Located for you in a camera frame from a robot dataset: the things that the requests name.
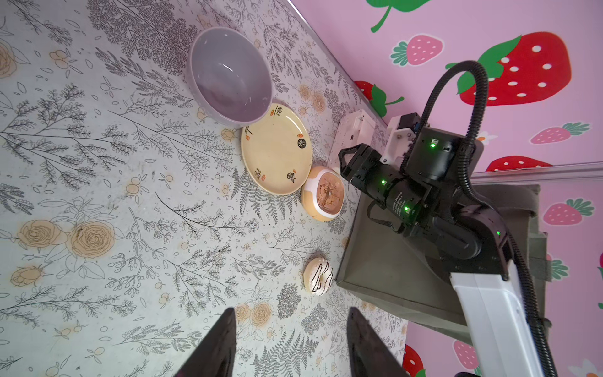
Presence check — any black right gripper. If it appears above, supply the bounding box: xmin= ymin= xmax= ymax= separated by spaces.
xmin=339 ymin=143 xmax=433 ymax=236

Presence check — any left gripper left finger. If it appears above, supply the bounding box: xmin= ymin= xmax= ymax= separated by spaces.
xmin=174 ymin=307 xmax=236 ymax=377

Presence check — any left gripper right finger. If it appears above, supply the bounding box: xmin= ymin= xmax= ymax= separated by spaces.
xmin=346 ymin=307 xmax=407 ymax=377

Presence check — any small white rectangular clock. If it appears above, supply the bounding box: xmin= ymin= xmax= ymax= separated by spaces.
xmin=327 ymin=109 xmax=375 ymax=174

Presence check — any peach round alarm clock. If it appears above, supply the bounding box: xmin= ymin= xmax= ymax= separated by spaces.
xmin=301 ymin=166 xmax=345 ymax=222

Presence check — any olive green canvas bag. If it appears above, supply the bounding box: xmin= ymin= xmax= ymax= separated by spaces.
xmin=336 ymin=185 xmax=552 ymax=343

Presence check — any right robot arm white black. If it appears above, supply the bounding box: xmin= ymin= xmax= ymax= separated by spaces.
xmin=339 ymin=61 xmax=557 ymax=376

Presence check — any yellow ceramic plate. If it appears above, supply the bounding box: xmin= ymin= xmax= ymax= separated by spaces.
xmin=241 ymin=102 xmax=312 ymax=196

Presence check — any beige striped small ball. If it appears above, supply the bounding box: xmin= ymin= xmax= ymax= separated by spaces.
xmin=303 ymin=257 xmax=334 ymax=296

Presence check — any lavender grey bowl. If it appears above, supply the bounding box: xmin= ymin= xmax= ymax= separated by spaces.
xmin=185 ymin=27 xmax=274 ymax=127

